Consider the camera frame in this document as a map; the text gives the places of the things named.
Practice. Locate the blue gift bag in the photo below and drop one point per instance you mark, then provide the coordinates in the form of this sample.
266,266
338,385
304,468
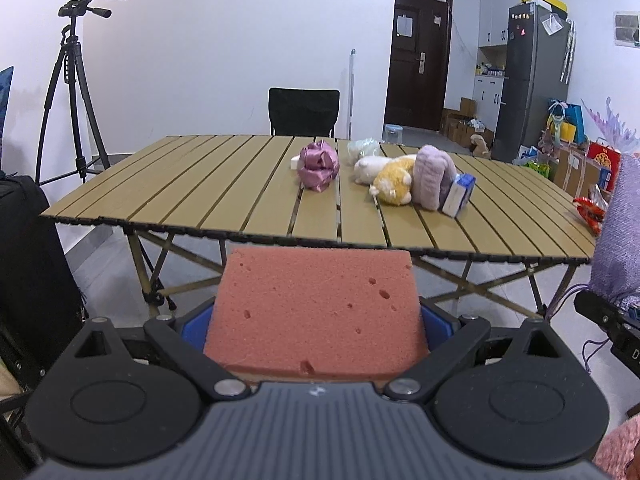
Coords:
576,119

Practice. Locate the white plastic bag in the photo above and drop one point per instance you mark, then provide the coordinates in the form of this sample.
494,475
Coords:
527,154

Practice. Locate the pink satin cloth bundle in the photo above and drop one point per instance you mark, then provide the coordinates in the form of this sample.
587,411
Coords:
317,165

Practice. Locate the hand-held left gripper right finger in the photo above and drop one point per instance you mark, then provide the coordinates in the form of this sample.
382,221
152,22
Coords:
440,327

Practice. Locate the grey refrigerator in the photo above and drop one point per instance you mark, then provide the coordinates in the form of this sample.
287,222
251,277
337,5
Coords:
530,85

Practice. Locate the dark brown door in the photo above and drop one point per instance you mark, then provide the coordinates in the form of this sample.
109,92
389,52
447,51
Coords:
415,85

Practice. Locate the wall vent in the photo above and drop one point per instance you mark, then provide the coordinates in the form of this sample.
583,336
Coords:
627,30

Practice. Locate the lilac fluffy towel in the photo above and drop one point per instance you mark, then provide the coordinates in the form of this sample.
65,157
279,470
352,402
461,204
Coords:
432,175

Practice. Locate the white kitchen cabinet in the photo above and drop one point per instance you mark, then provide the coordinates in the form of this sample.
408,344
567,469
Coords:
492,15

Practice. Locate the large cardboard box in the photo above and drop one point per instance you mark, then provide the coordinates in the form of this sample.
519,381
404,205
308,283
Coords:
570,170

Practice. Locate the crumpled clear plastic ball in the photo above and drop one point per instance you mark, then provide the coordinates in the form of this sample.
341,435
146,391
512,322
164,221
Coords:
364,149

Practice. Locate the green plastic bag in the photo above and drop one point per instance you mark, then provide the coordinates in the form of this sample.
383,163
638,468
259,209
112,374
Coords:
539,167

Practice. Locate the pink sponge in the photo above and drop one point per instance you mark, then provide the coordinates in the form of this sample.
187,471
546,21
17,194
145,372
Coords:
315,310

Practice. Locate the white mop pole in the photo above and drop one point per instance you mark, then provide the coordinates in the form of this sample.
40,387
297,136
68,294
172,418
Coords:
351,95

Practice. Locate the yellow gift bag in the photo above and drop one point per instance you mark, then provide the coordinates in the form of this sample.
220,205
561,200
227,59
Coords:
561,132

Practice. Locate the black folding chair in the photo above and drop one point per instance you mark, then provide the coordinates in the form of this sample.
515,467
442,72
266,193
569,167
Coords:
302,110

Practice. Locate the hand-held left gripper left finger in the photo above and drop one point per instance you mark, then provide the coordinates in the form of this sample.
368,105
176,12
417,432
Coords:
197,330

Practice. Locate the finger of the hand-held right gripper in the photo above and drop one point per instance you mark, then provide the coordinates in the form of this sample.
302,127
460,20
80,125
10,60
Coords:
597,310

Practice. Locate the blue and white tissue pack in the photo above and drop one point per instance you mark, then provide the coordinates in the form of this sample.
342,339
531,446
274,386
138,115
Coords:
457,197

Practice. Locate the white and yellow plush toy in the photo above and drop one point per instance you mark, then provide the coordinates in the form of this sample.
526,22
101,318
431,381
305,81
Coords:
395,180

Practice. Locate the black camera tripod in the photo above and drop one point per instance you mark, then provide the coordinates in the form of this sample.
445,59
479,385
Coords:
73,45

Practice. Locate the tan plush dog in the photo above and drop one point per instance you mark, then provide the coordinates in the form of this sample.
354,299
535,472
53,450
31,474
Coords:
481,146

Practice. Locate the pet water dispenser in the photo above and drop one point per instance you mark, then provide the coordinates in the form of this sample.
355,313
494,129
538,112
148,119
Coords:
393,133

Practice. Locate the tan slatted folding table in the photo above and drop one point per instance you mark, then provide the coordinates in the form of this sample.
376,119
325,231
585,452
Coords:
225,185

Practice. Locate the purple feather decoration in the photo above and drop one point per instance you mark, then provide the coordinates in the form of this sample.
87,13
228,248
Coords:
612,127

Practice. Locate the red gift box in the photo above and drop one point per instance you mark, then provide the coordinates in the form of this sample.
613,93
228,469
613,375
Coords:
602,160

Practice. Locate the red snack wrapper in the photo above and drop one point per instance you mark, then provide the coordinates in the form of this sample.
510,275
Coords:
589,210

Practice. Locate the pile of cardboard boxes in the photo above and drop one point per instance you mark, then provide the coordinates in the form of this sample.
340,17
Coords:
452,125

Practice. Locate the black suitcase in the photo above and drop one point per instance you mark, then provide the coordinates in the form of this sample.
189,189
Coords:
35,270

